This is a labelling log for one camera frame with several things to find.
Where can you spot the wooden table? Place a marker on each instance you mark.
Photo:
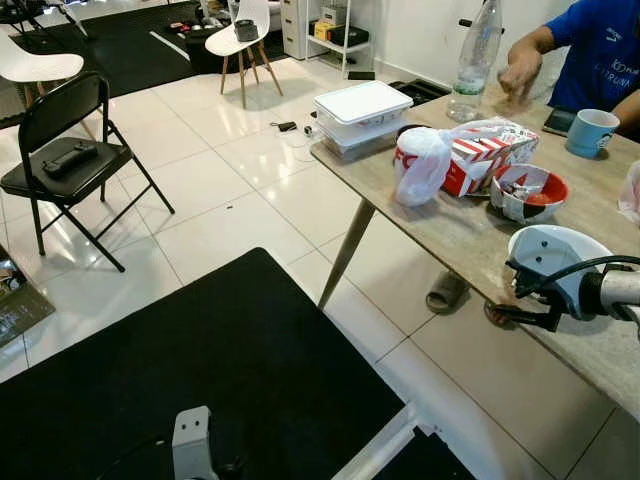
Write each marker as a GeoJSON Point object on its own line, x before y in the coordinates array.
{"type": "Point", "coordinates": [450, 240]}

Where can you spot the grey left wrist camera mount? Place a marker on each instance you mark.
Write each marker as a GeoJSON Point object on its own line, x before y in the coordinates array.
{"type": "Point", "coordinates": [192, 440]}

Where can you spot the red white paper bowl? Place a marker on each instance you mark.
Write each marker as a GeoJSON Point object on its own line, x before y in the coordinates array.
{"type": "Point", "coordinates": [530, 195]}

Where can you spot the black remote control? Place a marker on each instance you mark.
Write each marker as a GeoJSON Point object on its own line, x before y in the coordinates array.
{"type": "Point", "coordinates": [70, 160]}

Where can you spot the white flat bar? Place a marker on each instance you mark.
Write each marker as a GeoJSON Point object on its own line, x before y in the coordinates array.
{"type": "Point", "coordinates": [390, 440]}

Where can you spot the black smartphone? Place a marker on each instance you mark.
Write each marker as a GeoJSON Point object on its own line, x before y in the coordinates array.
{"type": "Point", "coordinates": [556, 120]}

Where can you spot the white plastic chair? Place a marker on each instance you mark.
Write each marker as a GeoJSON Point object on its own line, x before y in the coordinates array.
{"type": "Point", "coordinates": [35, 62]}

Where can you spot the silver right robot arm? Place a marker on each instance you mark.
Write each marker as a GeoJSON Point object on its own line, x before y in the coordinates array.
{"type": "Point", "coordinates": [618, 292]}

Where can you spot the clear plastic water bottle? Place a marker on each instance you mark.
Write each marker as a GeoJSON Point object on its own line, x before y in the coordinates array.
{"type": "Point", "coordinates": [475, 60]}

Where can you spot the black floor mat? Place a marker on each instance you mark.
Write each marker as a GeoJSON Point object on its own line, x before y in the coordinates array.
{"type": "Point", "coordinates": [200, 370]}

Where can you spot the white plastic bag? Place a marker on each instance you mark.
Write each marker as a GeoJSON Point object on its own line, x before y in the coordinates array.
{"type": "Point", "coordinates": [420, 165]}

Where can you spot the person in blue shirt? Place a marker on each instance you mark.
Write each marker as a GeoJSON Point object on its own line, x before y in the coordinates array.
{"type": "Point", "coordinates": [600, 50]}

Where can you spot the white lidded food container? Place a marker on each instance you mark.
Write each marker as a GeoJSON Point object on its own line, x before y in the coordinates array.
{"type": "Point", "coordinates": [362, 105]}

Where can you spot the white chair wooden legs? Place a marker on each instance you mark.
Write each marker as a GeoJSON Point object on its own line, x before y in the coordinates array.
{"type": "Point", "coordinates": [225, 42]}

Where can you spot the small black key fob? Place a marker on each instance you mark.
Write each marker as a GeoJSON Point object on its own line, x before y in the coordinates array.
{"type": "Point", "coordinates": [287, 126]}

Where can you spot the light blue mug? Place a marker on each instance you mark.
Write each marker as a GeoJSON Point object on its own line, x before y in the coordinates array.
{"type": "Point", "coordinates": [590, 135]}

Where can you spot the red white striped food box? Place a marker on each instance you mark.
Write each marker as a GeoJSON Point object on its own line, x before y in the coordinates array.
{"type": "Point", "coordinates": [480, 160]}

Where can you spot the black folding chair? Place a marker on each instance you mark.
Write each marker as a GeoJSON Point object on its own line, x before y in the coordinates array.
{"type": "Point", "coordinates": [30, 185]}

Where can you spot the flat black box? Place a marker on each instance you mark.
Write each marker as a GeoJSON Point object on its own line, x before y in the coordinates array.
{"type": "Point", "coordinates": [352, 36]}

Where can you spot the white shelf unit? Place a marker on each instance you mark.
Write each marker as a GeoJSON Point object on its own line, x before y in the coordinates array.
{"type": "Point", "coordinates": [290, 25]}

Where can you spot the small yellow box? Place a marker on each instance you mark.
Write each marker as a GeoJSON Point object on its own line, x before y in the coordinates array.
{"type": "Point", "coordinates": [323, 30]}

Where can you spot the black gym mat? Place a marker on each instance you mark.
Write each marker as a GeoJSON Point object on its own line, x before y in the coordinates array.
{"type": "Point", "coordinates": [120, 45]}

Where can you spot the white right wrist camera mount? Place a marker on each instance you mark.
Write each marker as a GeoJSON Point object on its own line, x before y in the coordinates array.
{"type": "Point", "coordinates": [560, 245]}

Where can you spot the small black cup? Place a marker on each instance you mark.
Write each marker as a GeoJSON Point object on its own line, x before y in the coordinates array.
{"type": "Point", "coordinates": [246, 30]}

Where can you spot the pink filled plastic bag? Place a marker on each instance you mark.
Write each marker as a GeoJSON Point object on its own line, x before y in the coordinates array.
{"type": "Point", "coordinates": [630, 190]}

